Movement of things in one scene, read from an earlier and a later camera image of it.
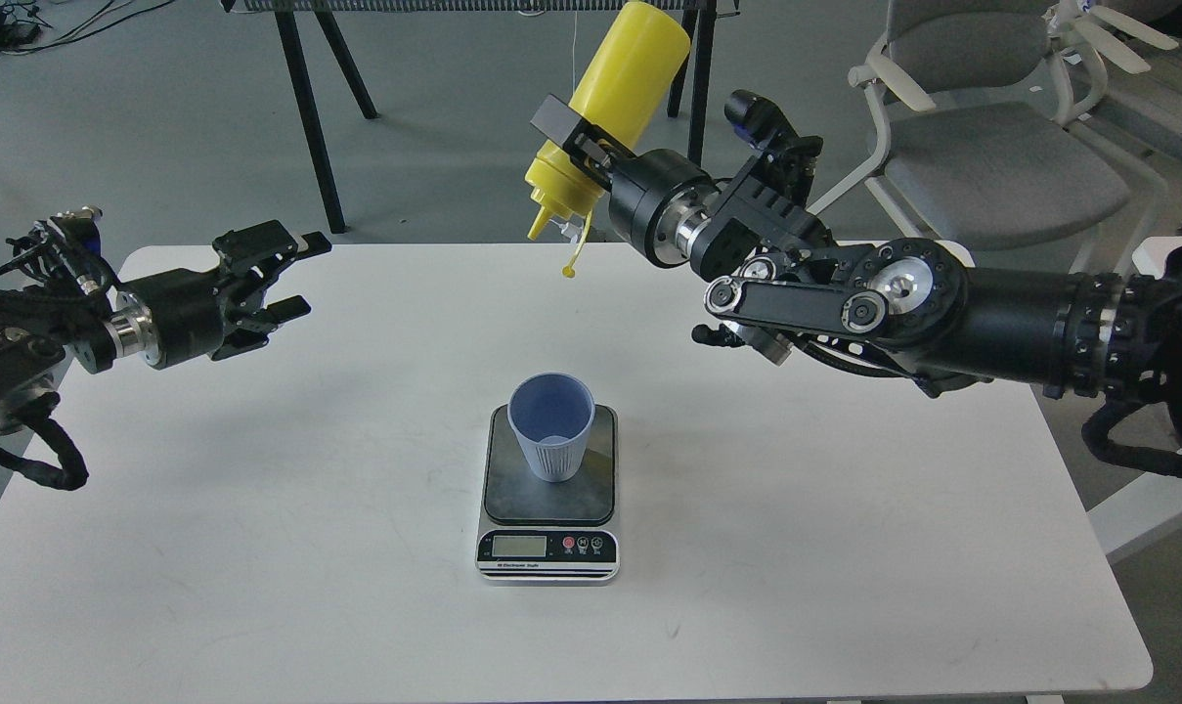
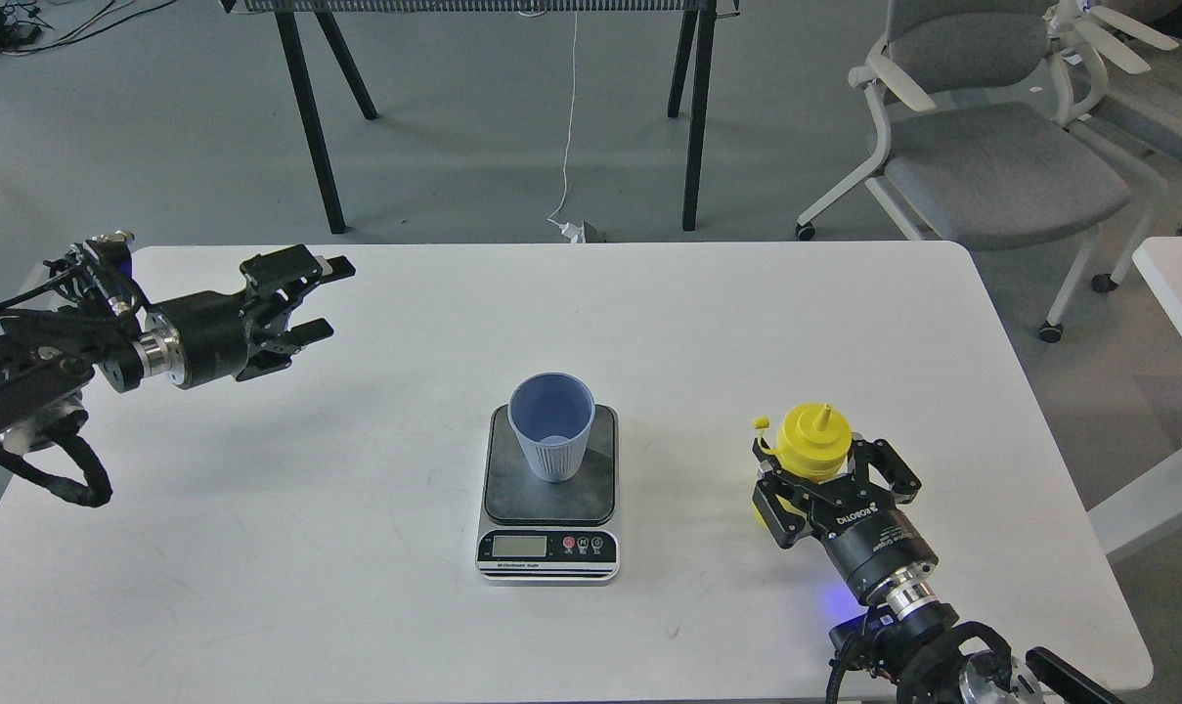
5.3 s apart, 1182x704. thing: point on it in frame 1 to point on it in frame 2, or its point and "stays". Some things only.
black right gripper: [657, 199] to [872, 540]
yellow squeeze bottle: [620, 96] to [810, 443]
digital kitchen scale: [539, 533] stays
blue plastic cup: [550, 413] stays
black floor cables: [6, 26] stays
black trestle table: [696, 54] stays
